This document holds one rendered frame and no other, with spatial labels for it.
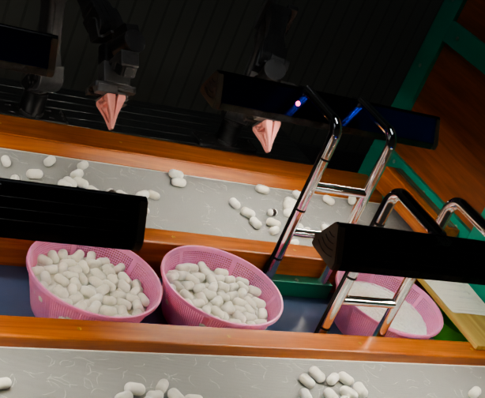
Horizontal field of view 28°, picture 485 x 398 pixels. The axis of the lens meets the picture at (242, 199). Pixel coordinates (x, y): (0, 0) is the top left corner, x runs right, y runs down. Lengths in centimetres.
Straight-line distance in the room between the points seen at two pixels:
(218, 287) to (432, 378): 49
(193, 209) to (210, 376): 61
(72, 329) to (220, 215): 70
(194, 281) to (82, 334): 38
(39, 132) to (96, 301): 60
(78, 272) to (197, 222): 43
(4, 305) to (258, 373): 49
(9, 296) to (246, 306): 48
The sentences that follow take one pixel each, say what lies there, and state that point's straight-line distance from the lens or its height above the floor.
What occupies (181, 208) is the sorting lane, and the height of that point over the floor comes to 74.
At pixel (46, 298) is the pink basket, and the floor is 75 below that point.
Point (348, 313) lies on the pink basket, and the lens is 219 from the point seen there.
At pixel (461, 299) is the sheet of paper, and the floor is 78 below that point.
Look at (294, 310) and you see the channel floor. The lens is 223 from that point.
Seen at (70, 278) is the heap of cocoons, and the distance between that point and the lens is 191.
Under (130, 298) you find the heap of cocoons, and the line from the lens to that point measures 191.
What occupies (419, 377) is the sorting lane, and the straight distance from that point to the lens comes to 211.
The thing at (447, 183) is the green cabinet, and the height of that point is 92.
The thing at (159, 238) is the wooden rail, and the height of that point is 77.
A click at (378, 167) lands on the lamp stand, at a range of 217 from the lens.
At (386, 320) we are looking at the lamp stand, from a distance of 210.
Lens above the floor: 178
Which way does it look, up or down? 25 degrees down
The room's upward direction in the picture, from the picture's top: 24 degrees clockwise
